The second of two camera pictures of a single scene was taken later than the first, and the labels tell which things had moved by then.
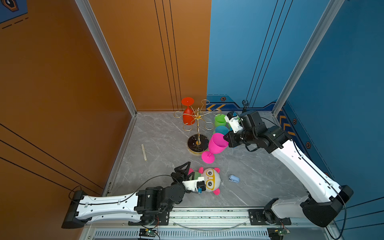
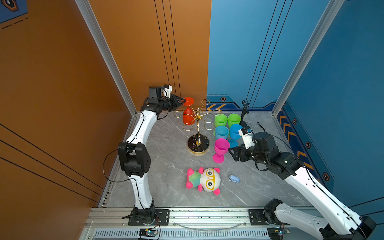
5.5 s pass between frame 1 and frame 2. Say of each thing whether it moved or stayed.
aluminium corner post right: stayed
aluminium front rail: stayed
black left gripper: moved
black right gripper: moved
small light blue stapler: stayed
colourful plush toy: stayed
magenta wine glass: moved
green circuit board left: stayed
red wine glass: stayed
